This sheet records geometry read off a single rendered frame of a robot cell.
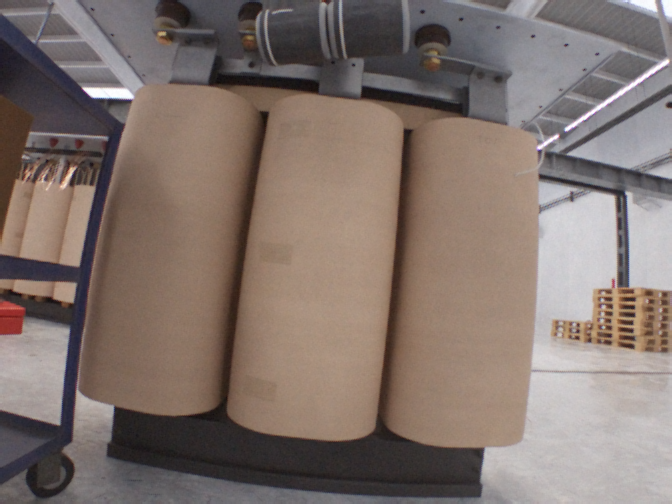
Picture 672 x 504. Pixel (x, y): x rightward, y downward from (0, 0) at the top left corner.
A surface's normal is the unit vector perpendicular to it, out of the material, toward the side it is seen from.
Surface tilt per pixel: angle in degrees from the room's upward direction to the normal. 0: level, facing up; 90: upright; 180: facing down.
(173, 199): 90
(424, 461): 90
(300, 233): 90
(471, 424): 90
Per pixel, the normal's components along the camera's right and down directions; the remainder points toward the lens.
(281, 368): 0.03, -0.14
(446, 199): -0.48, -0.18
